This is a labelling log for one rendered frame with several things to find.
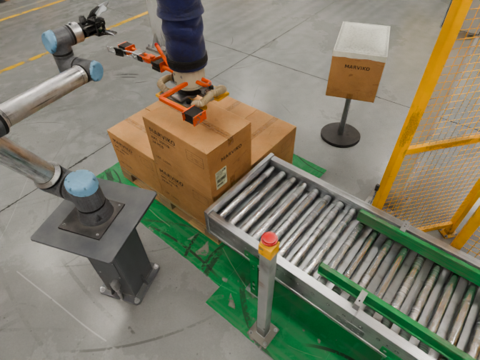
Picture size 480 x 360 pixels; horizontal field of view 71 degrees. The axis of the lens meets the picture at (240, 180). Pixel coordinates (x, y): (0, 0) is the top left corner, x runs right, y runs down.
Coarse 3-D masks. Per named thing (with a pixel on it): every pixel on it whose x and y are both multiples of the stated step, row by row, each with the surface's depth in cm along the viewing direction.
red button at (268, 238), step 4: (268, 232) 143; (272, 232) 144; (264, 236) 142; (268, 236) 142; (272, 236) 142; (276, 236) 142; (264, 240) 140; (268, 240) 140; (272, 240) 140; (276, 240) 141; (264, 244) 140; (268, 244) 140; (272, 244) 140
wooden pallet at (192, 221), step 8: (128, 176) 309; (136, 184) 306; (144, 184) 306; (160, 200) 292; (168, 200) 277; (168, 208) 288; (176, 208) 286; (184, 216) 279; (192, 216) 264; (192, 224) 273; (200, 224) 273; (208, 232) 261; (216, 240) 259
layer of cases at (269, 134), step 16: (144, 112) 294; (240, 112) 291; (256, 112) 290; (112, 128) 279; (128, 128) 279; (144, 128) 278; (256, 128) 275; (272, 128) 274; (288, 128) 274; (112, 144) 289; (128, 144) 266; (144, 144) 263; (256, 144) 260; (272, 144) 260; (288, 144) 278; (128, 160) 286; (144, 160) 262; (256, 160) 248; (288, 160) 294; (144, 176) 282; (160, 176) 260; (176, 176) 241; (240, 176) 239; (160, 192) 279; (176, 192) 257; (192, 192) 238; (224, 192) 231; (192, 208) 254
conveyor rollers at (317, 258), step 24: (264, 192) 225; (312, 192) 224; (240, 216) 212; (288, 216) 212; (312, 216) 210; (288, 240) 198; (312, 240) 198; (312, 264) 187; (336, 264) 187; (336, 288) 177; (384, 288) 176; (408, 288) 176; (432, 288) 176; (456, 312) 168; (408, 336) 160; (456, 336) 159
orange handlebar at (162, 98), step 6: (132, 48) 221; (144, 54) 215; (150, 54) 213; (144, 60) 211; (150, 60) 208; (162, 66) 203; (204, 78) 191; (180, 84) 187; (186, 84) 189; (204, 84) 187; (210, 84) 188; (174, 90) 184; (162, 96) 179; (168, 102) 175; (174, 108) 174; (180, 108) 171
